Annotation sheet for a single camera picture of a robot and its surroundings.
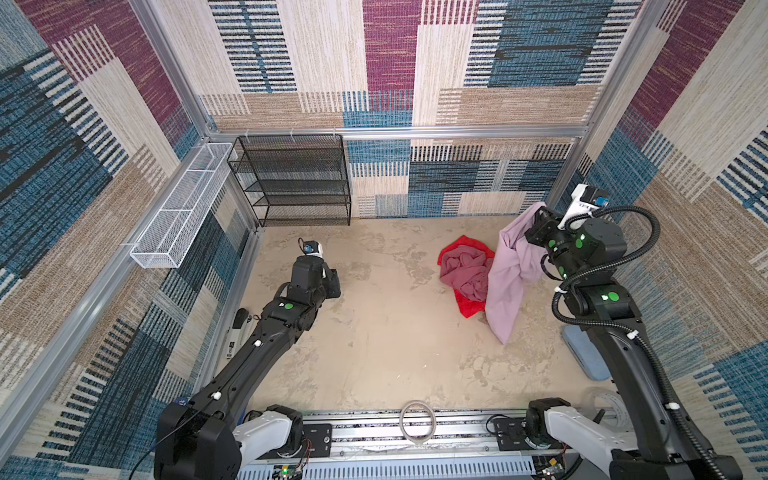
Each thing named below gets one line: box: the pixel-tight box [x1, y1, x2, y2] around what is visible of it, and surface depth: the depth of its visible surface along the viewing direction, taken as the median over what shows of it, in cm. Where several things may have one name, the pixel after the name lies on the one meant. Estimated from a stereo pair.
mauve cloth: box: [440, 244, 493, 302], surface depth 100 cm
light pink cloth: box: [486, 202, 547, 345], surface depth 81 cm
